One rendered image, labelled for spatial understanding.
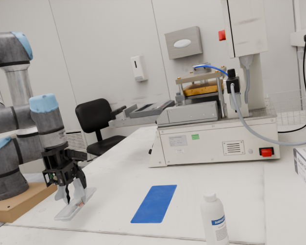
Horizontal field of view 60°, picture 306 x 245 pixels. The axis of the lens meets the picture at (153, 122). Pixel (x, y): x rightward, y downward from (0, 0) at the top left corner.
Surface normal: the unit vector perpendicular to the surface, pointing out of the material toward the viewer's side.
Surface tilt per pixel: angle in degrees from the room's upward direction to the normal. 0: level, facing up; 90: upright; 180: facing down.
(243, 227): 0
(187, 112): 90
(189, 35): 90
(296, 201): 0
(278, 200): 0
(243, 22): 90
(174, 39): 90
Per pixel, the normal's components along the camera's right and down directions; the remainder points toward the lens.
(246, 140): -0.33, 0.26
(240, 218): -0.20, -0.96
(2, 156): 0.55, 0.02
